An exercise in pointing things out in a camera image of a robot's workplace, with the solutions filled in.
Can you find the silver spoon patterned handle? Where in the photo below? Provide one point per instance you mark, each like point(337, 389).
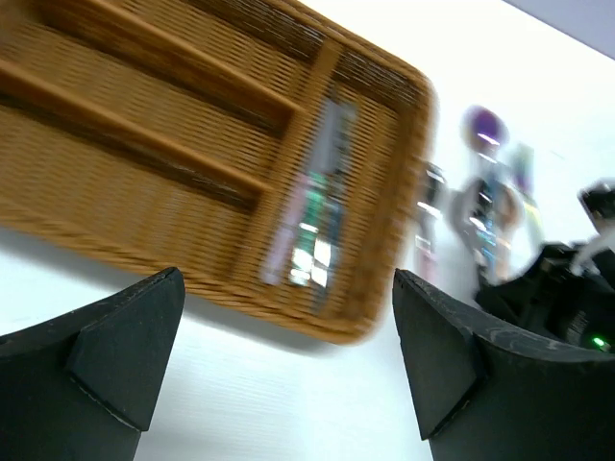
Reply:
point(475, 221)

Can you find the knife with green handle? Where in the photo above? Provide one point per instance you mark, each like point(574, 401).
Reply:
point(302, 254)

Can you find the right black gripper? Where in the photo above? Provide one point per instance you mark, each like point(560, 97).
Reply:
point(548, 299)

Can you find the knife with black handle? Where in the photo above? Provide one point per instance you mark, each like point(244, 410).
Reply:
point(325, 251)

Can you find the silver spoon pink handle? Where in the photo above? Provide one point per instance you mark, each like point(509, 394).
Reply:
point(433, 188)

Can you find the woven wicker cutlery basket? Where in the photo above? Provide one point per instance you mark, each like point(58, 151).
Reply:
point(148, 134)

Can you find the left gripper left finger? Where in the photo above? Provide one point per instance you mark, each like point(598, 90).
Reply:
point(84, 385)

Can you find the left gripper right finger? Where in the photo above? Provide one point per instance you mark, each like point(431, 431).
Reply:
point(483, 389)

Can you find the knife with pink handle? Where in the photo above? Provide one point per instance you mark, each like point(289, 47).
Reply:
point(307, 191)

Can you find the purple bowl spoon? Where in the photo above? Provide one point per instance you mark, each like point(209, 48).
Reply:
point(484, 133)

